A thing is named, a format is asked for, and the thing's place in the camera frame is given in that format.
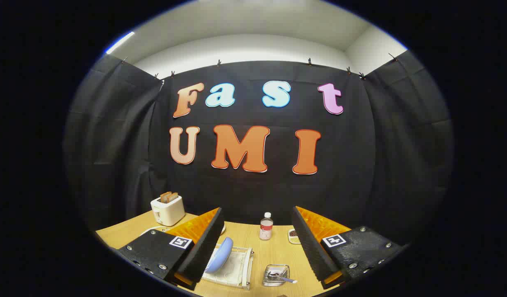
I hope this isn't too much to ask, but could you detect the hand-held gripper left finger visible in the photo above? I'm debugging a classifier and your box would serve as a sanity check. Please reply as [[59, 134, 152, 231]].
[[117, 207, 225, 291]]

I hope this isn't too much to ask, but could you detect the blue checkered handle spoon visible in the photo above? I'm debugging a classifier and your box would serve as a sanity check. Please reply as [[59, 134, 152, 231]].
[[268, 270, 298, 284]]

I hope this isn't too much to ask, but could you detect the ceiling light strip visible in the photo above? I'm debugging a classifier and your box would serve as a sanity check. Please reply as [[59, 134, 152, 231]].
[[105, 31, 135, 55]]

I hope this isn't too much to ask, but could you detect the white wire dish rack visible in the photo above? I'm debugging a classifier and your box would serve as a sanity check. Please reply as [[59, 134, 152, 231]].
[[140, 225, 254, 289]]

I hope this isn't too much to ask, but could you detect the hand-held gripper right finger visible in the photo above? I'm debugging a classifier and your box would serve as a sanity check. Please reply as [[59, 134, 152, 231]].
[[292, 205, 404, 289]]

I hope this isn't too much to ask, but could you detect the blue plate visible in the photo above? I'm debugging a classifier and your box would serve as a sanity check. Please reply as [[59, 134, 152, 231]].
[[205, 237, 233, 273]]

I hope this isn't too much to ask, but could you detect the metal wire basket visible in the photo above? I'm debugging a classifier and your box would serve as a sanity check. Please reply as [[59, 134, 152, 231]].
[[263, 264, 290, 287]]

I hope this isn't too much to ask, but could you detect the plastic bottle with red label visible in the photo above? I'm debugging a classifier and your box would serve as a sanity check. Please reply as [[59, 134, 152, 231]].
[[259, 212, 274, 240]]

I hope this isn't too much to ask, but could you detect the white toaster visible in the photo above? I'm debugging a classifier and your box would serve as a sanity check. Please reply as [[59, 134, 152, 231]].
[[150, 195, 186, 226]]

